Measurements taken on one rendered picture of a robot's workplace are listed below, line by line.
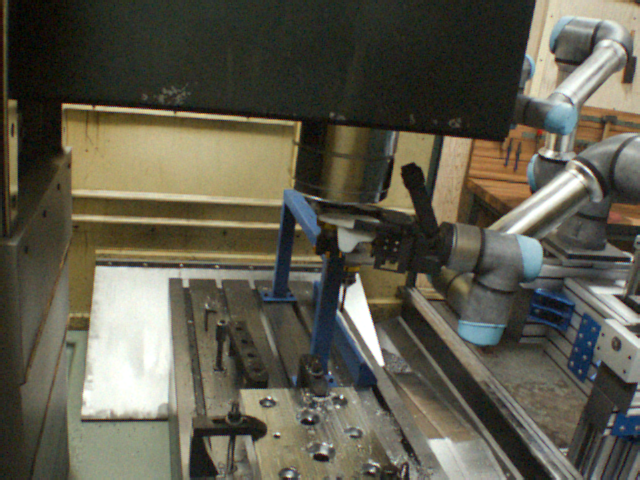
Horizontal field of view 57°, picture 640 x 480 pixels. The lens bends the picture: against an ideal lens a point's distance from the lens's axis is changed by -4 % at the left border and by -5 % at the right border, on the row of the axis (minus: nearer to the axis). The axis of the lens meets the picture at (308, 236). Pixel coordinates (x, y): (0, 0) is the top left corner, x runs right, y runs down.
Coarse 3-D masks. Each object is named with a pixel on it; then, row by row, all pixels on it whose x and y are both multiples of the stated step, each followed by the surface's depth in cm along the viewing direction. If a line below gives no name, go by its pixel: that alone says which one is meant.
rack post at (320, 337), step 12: (324, 264) 128; (324, 276) 128; (336, 276) 128; (324, 288) 128; (336, 288) 129; (324, 300) 129; (336, 300) 130; (324, 312) 130; (336, 312) 131; (324, 324) 131; (312, 336) 134; (324, 336) 132; (312, 348) 134; (324, 348) 134; (324, 360) 135; (324, 372) 136; (336, 384) 138
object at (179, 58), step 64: (64, 0) 66; (128, 0) 68; (192, 0) 69; (256, 0) 71; (320, 0) 73; (384, 0) 74; (448, 0) 76; (512, 0) 78; (64, 64) 69; (128, 64) 70; (192, 64) 72; (256, 64) 74; (320, 64) 76; (384, 64) 77; (448, 64) 79; (512, 64) 81; (384, 128) 81; (448, 128) 83
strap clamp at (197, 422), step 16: (208, 416) 105; (224, 416) 106; (240, 416) 105; (192, 432) 103; (208, 432) 103; (224, 432) 103; (240, 432) 104; (256, 432) 105; (192, 448) 103; (208, 448) 106; (192, 464) 104; (208, 464) 105
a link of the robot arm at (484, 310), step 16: (464, 288) 103; (480, 288) 98; (464, 304) 102; (480, 304) 98; (496, 304) 97; (464, 320) 101; (480, 320) 99; (496, 320) 98; (464, 336) 101; (480, 336) 99; (496, 336) 100
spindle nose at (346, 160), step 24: (312, 144) 87; (336, 144) 85; (360, 144) 85; (384, 144) 87; (288, 168) 93; (312, 168) 88; (336, 168) 86; (360, 168) 87; (384, 168) 89; (312, 192) 89; (336, 192) 88; (360, 192) 88; (384, 192) 92
